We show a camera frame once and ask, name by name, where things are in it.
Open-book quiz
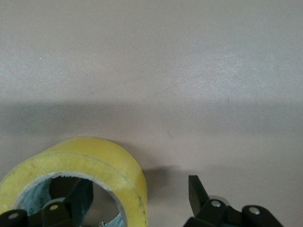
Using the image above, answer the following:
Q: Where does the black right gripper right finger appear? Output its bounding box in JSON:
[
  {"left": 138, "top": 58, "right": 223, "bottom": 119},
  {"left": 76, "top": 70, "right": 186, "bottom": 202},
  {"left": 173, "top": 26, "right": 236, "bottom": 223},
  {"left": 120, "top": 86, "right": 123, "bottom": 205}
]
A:
[{"left": 184, "top": 175, "right": 285, "bottom": 227}]

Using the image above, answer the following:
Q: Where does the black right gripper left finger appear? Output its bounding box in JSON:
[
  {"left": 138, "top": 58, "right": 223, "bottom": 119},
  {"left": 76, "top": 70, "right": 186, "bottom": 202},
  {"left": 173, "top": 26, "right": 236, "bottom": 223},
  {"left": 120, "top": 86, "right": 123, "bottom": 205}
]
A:
[{"left": 0, "top": 179, "right": 94, "bottom": 227}]

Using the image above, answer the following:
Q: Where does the yellow tape roll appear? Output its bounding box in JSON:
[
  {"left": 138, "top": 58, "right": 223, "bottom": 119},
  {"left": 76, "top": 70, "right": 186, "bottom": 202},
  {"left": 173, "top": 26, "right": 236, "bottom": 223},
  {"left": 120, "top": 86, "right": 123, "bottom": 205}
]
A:
[{"left": 0, "top": 136, "right": 149, "bottom": 227}]

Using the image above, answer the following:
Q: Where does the brown table cover sheet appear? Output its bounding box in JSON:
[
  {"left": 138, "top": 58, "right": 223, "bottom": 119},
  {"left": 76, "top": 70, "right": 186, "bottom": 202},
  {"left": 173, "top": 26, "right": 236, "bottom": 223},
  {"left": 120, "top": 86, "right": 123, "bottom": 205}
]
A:
[{"left": 0, "top": 0, "right": 303, "bottom": 227}]

